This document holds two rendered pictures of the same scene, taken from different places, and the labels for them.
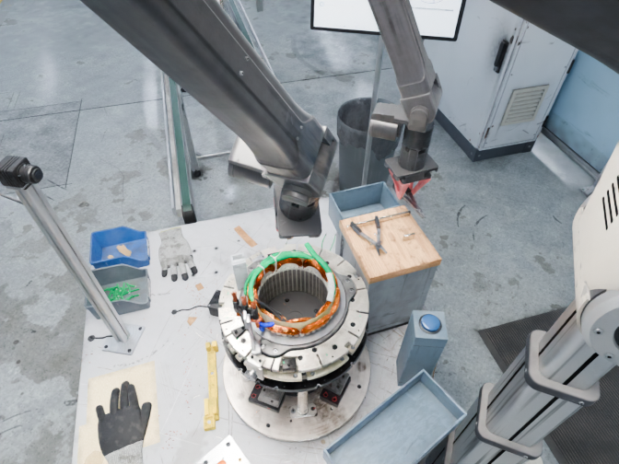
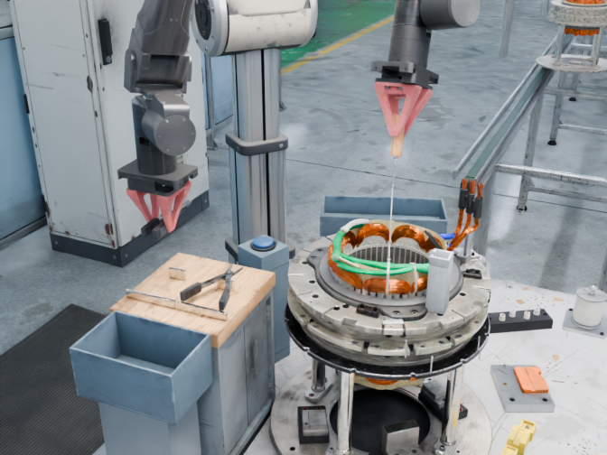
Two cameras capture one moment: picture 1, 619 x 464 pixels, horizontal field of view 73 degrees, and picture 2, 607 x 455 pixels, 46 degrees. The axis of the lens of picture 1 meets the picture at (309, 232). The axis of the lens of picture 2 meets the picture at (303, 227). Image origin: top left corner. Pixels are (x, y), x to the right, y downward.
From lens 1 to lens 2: 148 cm
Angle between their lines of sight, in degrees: 98
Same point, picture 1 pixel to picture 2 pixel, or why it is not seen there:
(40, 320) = not seen: outside the picture
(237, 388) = (475, 433)
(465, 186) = not seen: outside the picture
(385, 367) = (283, 371)
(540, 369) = (276, 136)
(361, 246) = (238, 298)
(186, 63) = not seen: outside the picture
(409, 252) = (199, 270)
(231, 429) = (500, 417)
